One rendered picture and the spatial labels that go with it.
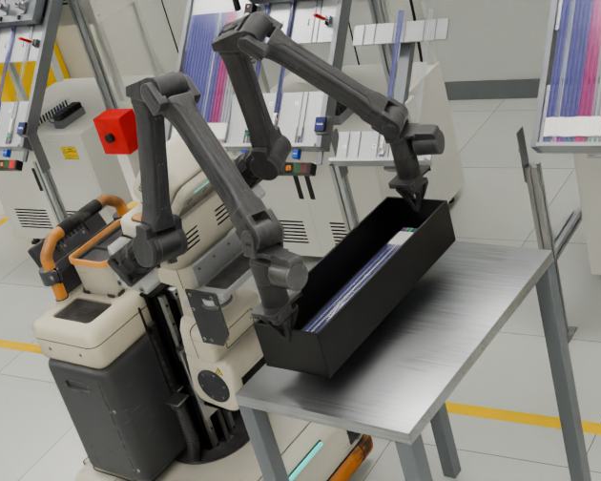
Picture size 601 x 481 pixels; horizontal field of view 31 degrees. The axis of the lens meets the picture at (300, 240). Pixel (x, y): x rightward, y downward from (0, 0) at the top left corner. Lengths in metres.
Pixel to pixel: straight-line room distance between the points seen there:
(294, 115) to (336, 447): 1.23
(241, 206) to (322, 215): 2.13
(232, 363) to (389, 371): 0.60
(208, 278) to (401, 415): 0.72
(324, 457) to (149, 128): 1.20
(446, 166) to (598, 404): 1.49
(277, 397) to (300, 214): 2.06
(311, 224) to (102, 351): 1.67
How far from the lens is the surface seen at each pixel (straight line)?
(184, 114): 2.30
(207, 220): 2.74
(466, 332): 2.44
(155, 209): 2.46
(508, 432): 3.42
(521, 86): 5.62
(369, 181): 4.13
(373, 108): 2.55
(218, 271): 2.76
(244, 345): 2.89
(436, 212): 2.62
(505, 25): 5.54
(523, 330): 3.85
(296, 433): 3.16
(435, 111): 4.50
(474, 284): 2.60
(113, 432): 3.08
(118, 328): 2.93
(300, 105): 3.85
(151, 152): 2.42
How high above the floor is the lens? 2.15
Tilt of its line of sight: 27 degrees down
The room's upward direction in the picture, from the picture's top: 16 degrees counter-clockwise
